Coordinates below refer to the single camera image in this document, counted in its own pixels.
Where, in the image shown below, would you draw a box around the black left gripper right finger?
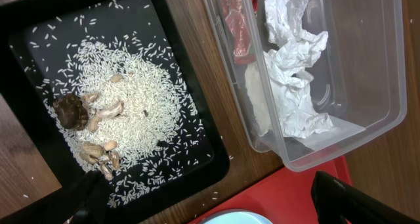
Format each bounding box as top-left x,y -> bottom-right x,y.
311,171 -> 419,224

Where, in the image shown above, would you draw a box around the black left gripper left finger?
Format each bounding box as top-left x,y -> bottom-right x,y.
1,171 -> 111,223

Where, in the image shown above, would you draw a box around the light blue dinner plate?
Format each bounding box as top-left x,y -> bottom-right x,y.
199,210 -> 273,224

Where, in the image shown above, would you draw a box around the food scraps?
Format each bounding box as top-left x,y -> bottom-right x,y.
9,0 -> 213,209

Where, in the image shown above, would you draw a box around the white napkin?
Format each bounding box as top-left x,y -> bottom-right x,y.
263,0 -> 335,139

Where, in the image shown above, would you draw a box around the red snack wrapper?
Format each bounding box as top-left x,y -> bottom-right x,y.
221,0 -> 255,64

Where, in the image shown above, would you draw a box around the red serving tray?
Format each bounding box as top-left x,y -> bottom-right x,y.
191,156 -> 352,224

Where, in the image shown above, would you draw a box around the black plastic tray bin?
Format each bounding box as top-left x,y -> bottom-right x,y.
1,0 -> 230,223

